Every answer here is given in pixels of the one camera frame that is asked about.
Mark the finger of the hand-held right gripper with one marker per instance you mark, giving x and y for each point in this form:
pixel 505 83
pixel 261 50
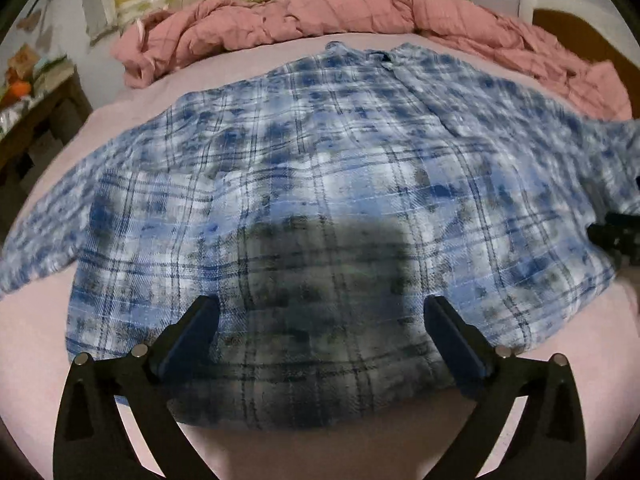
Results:
pixel 612 236

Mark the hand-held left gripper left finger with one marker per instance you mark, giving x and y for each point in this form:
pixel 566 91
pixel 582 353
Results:
pixel 196 330

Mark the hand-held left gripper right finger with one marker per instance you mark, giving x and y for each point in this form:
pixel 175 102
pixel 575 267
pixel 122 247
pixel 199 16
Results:
pixel 450 332

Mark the blue plaid shirt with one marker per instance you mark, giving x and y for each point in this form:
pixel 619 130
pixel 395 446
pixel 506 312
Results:
pixel 325 170

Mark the white framed wooden headboard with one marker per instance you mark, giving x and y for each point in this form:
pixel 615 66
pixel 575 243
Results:
pixel 582 22

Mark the wooden side table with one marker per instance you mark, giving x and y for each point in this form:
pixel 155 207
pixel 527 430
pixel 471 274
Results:
pixel 42 125

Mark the orange toy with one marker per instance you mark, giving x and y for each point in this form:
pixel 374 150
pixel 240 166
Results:
pixel 19 91

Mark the clutter of papers and wrappers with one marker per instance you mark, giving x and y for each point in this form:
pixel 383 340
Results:
pixel 37 72

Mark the pink quilt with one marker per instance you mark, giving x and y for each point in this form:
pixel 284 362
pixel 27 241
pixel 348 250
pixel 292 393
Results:
pixel 320 12

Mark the wall hung bottle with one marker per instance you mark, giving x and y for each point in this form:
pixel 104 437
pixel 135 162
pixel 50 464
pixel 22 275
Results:
pixel 42 2

